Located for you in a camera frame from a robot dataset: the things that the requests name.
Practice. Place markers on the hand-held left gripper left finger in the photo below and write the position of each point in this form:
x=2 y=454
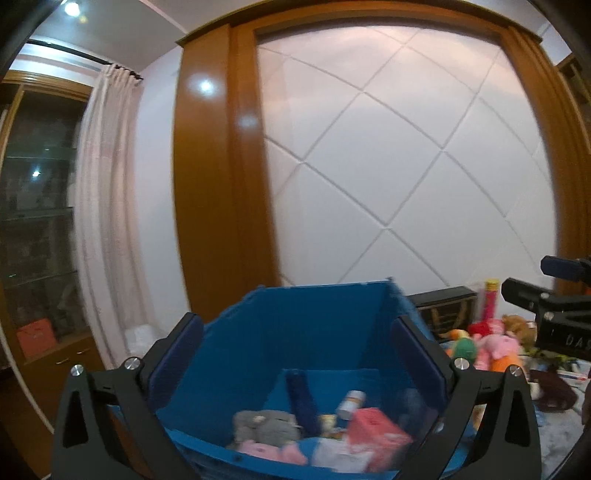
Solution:
x=178 y=364

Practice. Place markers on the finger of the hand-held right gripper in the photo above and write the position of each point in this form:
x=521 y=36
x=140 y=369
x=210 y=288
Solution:
x=561 y=267
x=526 y=293

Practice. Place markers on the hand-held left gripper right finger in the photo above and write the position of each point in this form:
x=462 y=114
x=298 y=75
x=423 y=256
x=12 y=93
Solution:
x=418 y=360

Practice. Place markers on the white pill bottle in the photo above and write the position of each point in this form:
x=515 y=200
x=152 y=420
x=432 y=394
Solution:
x=349 y=405

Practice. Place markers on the pink tissue box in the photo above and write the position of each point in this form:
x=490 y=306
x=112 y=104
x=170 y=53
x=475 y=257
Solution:
x=374 y=429

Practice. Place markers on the blue plastic crate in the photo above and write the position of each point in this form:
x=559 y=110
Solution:
x=323 y=323

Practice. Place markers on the grey plush toy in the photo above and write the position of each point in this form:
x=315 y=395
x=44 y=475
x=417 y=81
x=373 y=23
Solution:
x=268 y=427

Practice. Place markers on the cream teddy bear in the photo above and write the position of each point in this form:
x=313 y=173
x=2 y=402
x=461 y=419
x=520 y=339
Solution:
x=327 y=424

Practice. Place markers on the dark blue umbrella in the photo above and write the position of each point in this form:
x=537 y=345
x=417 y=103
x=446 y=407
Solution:
x=302 y=401

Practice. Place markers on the small pink pig plush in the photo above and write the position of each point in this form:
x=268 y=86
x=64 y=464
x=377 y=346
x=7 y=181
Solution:
x=272 y=451

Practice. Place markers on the yellow pink chips can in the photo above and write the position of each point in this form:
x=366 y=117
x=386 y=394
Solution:
x=488 y=300

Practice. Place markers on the green plush toy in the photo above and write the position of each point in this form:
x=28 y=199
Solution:
x=463 y=351

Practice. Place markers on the red plush toy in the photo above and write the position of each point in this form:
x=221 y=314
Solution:
x=480 y=328

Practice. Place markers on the black woven basket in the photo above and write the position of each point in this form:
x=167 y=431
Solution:
x=443 y=300

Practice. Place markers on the orange red paper bag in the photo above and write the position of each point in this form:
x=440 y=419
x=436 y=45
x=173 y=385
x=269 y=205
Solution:
x=37 y=339

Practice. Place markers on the white curtain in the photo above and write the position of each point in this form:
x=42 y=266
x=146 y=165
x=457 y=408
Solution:
x=106 y=207

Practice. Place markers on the wooden shelf unit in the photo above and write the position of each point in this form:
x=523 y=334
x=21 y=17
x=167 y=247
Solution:
x=577 y=78

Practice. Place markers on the dark curtain rod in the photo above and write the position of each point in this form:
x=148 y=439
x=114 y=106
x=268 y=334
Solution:
x=83 y=59

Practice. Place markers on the wooden panel frame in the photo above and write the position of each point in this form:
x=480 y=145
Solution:
x=207 y=184

